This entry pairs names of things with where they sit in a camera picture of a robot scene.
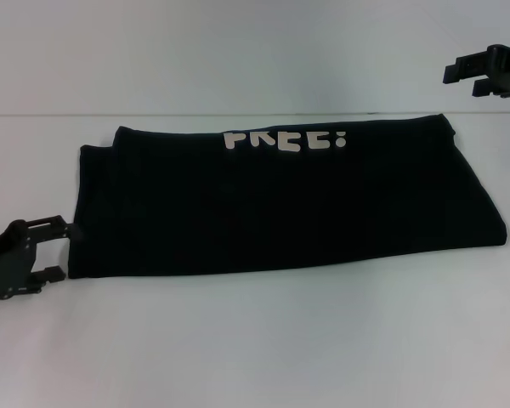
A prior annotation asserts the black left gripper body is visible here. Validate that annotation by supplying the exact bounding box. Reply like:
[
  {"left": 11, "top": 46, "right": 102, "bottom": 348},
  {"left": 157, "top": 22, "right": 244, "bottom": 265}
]
[{"left": 0, "top": 218, "right": 42, "bottom": 302}]

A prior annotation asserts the black shirt with white print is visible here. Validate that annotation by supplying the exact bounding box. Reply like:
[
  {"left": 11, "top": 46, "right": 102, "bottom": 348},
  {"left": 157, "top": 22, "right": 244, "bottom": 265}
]
[{"left": 67, "top": 113, "right": 510, "bottom": 280}]

